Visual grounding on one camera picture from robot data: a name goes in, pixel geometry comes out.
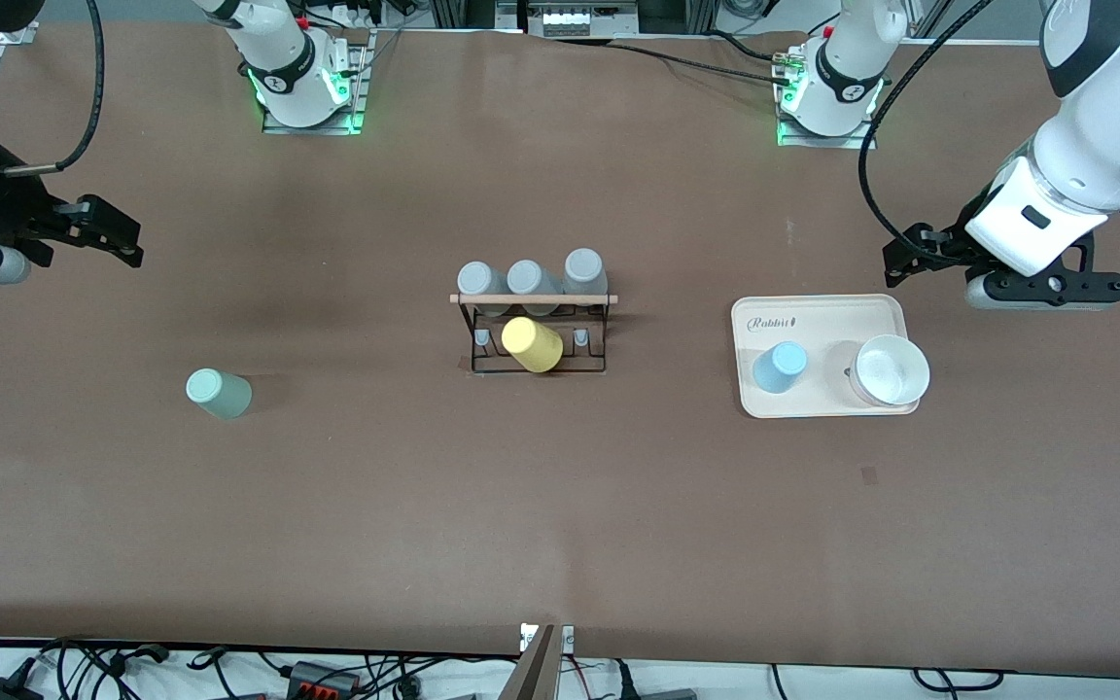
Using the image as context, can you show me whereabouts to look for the white terminal block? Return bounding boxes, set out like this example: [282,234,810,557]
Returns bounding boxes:
[527,2,641,40]

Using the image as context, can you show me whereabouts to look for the grey cup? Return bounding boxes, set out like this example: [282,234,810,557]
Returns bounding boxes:
[563,248,610,297]
[457,261,512,318]
[507,259,563,317]

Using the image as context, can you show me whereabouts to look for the mint green cup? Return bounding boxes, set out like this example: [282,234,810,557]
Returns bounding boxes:
[185,367,254,422]

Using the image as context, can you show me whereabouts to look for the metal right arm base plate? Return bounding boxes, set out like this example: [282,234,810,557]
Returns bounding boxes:
[262,27,372,136]

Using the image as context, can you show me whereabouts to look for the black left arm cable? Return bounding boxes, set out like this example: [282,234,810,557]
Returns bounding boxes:
[857,0,995,250]

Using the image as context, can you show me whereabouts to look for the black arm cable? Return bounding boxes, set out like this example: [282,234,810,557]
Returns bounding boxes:
[857,0,995,250]
[1,0,106,178]

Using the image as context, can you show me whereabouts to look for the pink rectangular tray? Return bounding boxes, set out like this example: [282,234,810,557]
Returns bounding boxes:
[730,294,922,420]

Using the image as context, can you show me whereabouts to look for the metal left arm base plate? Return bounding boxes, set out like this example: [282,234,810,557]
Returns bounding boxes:
[774,47,880,150]

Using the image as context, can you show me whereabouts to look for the black red power strip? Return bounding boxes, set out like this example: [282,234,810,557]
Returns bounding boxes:
[286,660,364,700]

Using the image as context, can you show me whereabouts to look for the white bowl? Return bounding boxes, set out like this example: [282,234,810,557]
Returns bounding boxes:
[850,334,931,408]

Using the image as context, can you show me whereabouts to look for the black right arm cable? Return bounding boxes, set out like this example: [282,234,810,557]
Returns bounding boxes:
[1,0,106,178]

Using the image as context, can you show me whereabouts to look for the brown camera mount bracket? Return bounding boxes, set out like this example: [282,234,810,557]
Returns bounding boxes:
[500,622,577,700]

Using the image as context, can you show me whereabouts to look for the black wire cup rack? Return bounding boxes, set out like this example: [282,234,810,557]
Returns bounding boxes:
[449,290,619,377]

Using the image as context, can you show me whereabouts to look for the yellow cup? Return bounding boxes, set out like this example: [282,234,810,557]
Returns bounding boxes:
[501,317,565,374]

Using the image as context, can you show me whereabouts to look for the light blue cup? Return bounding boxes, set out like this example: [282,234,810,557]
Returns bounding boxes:
[752,341,809,396]

